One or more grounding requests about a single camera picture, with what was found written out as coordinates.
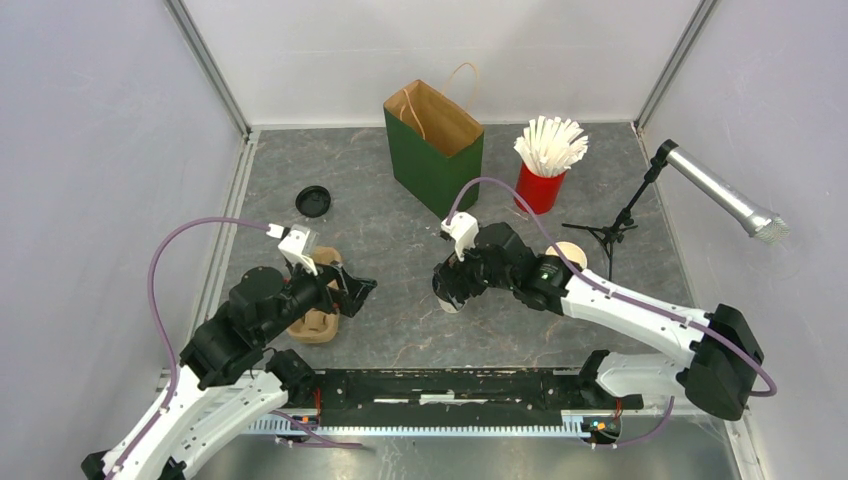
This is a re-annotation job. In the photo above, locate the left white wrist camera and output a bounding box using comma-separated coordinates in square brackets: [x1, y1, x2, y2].
[266, 223, 318, 276]

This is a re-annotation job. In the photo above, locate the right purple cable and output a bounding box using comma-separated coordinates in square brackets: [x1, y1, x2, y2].
[445, 176, 778, 450]

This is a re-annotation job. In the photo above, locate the green paper bag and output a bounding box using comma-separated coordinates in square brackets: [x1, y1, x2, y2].
[383, 62, 484, 219]

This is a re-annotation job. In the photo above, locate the brown cardboard cup carrier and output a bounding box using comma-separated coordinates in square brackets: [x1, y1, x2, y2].
[286, 246, 342, 344]

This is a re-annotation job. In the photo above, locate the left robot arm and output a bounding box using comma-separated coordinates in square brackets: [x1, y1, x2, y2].
[81, 263, 377, 479]

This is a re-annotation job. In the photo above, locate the purple cable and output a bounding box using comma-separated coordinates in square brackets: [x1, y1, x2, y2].
[102, 217, 366, 480]
[445, 176, 778, 450]

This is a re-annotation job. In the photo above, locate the silver microphone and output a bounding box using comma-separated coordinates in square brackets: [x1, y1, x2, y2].
[657, 139, 790, 245]

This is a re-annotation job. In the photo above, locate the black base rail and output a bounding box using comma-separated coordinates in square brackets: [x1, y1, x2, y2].
[285, 368, 644, 427]

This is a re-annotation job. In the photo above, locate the black coffee lid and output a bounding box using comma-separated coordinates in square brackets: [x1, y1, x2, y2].
[295, 185, 332, 218]
[432, 274, 451, 301]

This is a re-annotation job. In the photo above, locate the white paper coffee cup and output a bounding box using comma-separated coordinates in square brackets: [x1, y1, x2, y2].
[438, 298, 465, 314]

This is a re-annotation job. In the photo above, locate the red cup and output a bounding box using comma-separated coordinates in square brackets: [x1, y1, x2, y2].
[515, 164, 568, 215]

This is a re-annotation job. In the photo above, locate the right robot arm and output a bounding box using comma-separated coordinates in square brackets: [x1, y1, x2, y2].
[432, 213, 764, 421]

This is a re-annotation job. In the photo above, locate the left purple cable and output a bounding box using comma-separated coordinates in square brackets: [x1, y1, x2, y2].
[102, 217, 366, 480]

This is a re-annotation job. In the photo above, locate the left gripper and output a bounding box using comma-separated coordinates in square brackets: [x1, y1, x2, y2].
[258, 252, 377, 343]

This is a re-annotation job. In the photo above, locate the white wrapped straws bundle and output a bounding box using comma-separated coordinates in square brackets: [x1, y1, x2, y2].
[513, 115, 589, 178]

